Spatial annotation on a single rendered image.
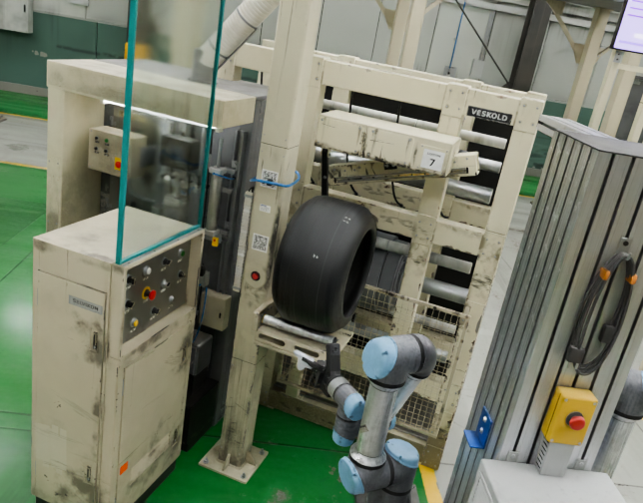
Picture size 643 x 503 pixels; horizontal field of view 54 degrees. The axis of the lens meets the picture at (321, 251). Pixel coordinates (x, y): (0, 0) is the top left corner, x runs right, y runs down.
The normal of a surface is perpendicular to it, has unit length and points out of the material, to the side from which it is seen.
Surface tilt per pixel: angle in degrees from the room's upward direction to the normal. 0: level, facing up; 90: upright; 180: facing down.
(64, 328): 90
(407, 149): 90
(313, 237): 49
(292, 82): 90
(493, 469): 0
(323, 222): 35
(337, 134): 90
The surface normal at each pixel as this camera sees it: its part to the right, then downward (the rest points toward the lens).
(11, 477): 0.17, -0.92
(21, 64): 0.03, 0.36
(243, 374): -0.34, 0.28
